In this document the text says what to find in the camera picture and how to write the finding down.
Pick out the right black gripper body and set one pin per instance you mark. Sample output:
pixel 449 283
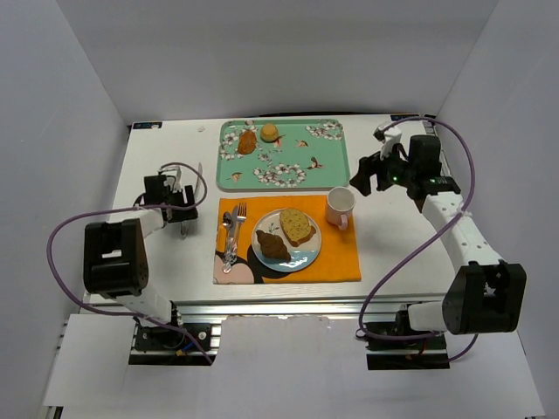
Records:
pixel 376 173

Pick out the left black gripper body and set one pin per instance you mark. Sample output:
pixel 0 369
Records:
pixel 186 209

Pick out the yellow bread slice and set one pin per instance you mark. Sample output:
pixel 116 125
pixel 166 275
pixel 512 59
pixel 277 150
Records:
pixel 296 226

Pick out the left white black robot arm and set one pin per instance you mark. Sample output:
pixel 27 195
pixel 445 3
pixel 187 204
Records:
pixel 115 257

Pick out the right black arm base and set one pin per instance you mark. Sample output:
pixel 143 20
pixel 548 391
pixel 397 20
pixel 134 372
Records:
pixel 389 355

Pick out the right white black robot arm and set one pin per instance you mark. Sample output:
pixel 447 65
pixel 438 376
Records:
pixel 487 292

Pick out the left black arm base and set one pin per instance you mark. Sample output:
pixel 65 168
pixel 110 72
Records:
pixel 155 346

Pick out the oval brown bread roll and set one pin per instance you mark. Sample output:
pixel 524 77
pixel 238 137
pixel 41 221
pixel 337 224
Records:
pixel 247 142

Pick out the pink mug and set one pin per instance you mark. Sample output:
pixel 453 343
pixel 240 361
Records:
pixel 339 207

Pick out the right blue label sticker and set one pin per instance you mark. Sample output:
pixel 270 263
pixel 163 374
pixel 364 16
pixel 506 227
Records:
pixel 403 116

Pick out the blue label sticker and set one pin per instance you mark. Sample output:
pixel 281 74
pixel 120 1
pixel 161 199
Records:
pixel 403 116
pixel 147 125

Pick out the green floral tray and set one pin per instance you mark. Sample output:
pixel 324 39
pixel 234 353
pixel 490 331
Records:
pixel 310 153

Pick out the left blue label sticker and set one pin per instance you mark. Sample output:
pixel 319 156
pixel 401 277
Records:
pixel 147 125

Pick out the silver spoon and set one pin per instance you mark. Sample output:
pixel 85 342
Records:
pixel 227 222

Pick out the silver fork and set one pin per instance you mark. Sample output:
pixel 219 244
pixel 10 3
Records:
pixel 240 214

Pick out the silver knife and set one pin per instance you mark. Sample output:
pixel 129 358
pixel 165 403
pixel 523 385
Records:
pixel 231 234

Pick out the orange cloth placemat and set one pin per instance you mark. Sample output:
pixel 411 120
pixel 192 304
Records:
pixel 337 259

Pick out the round yellow bun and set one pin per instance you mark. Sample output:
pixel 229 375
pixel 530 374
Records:
pixel 269 133

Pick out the white blue ceramic plate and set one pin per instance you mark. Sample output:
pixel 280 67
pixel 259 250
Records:
pixel 301 256

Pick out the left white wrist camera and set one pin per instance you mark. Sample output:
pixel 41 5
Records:
pixel 172 177

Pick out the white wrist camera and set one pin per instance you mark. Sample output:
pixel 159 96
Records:
pixel 172 177
pixel 389 137

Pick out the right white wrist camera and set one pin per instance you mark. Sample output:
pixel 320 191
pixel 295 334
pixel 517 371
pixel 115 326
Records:
pixel 389 137

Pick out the aluminium table frame rail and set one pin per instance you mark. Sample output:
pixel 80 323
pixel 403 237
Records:
pixel 380 306

